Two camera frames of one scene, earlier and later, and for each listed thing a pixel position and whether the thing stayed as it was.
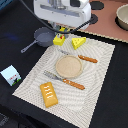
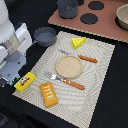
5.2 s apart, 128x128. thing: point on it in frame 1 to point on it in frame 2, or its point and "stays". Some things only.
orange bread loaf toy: x=48 y=94 stays
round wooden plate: x=69 y=66 stays
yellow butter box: x=59 y=39 to x=25 y=82
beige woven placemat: x=67 y=81 stays
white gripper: x=63 y=12 to x=16 y=60
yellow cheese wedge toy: x=78 y=41 stays
